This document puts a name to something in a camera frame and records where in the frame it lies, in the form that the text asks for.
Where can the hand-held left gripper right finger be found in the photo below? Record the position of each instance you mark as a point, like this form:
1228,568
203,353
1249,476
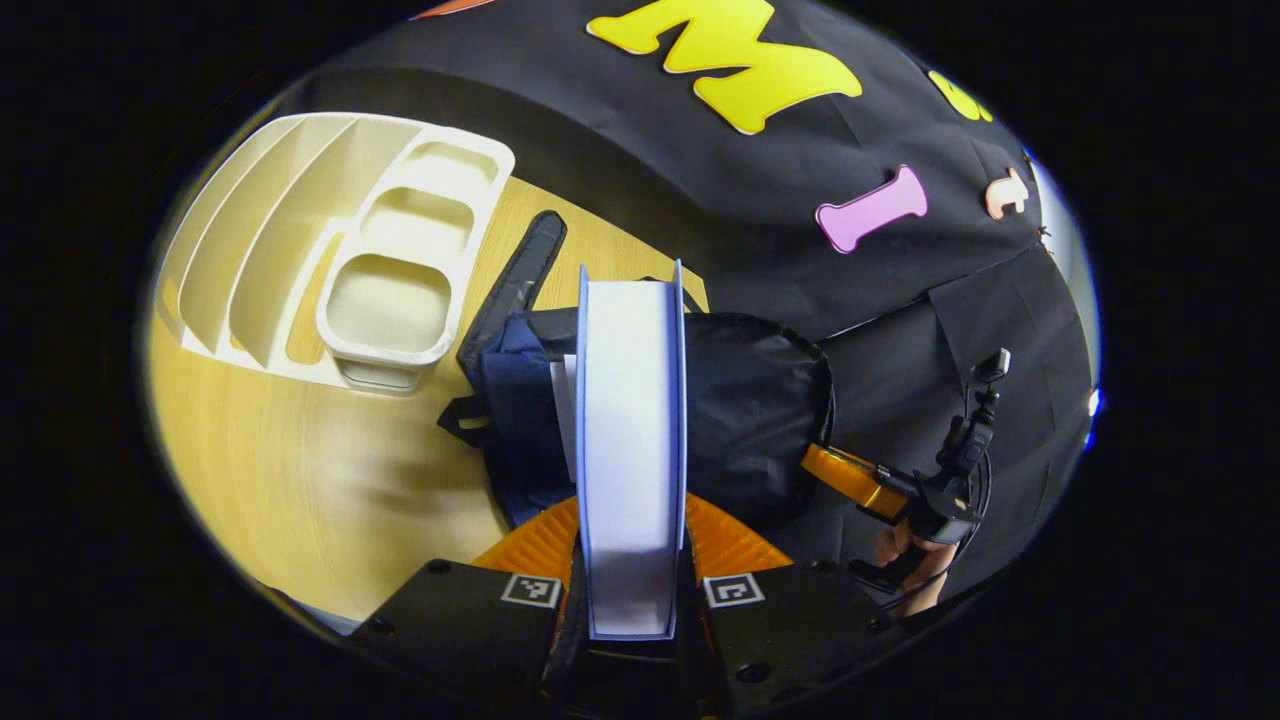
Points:
800,630

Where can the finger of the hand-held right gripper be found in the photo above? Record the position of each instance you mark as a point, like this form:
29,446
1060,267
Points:
850,475

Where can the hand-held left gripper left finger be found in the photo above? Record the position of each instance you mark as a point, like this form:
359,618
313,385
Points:
450,620

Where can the white plastic bookshelf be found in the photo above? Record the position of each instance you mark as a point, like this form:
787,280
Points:
390,300

